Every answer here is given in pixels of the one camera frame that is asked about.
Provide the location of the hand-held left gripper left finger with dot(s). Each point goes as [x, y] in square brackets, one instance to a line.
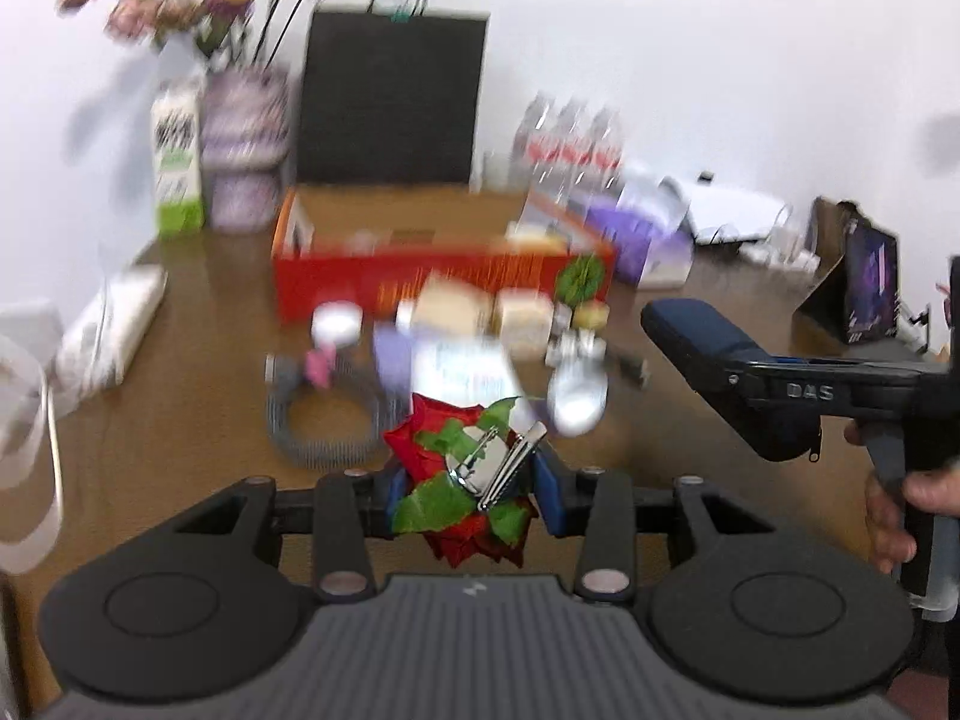
[395, 486]

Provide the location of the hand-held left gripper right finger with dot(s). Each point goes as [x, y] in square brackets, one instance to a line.
[547, 491]

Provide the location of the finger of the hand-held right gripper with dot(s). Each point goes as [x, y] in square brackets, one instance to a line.
[862, 390]

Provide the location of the red fabric flower hair clip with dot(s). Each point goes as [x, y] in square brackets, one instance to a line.
[420, 457]

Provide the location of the white computer mouse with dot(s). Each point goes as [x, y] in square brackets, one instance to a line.
[577, 397]

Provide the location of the purple cloth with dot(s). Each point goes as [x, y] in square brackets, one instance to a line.
[394, 360]

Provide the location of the small beige box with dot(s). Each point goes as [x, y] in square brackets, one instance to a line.
[525, 322]

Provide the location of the large beige box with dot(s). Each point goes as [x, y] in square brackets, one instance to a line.
[450, 307]

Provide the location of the orange cardboard box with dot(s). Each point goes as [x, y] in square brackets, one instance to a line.
[450, 279]

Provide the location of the wooden desktop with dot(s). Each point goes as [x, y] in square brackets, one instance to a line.
[187, 427]

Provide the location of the person's right hand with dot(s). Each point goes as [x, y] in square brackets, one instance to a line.
[885, 525]

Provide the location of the grey coiled spring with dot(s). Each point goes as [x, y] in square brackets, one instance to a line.
[330, 454]

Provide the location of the dark tablet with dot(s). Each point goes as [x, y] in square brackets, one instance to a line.
[874, 277]

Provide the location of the white printed card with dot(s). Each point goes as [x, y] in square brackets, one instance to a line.
[465, 379]

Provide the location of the small pink clip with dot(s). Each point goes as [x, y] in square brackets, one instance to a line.
[321, 369]

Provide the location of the white round jar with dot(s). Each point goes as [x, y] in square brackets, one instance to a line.
[337, 324]

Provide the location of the purple package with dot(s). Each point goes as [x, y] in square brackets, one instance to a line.
[637, 240]

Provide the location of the white wrapped package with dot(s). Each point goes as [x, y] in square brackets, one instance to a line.
[112, 322]

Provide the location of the purple textured vase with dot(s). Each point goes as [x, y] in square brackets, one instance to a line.
[244, 157]

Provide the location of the clear plastic container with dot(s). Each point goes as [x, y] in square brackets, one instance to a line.
[22, 465]

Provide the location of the white and green carton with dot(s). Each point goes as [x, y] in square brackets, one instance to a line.
[178, 165]

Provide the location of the black paper bag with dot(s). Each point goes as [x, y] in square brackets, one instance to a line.
[390, 90]

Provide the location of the artificial flower bouquet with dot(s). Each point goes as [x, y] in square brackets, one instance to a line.
[217, 0]

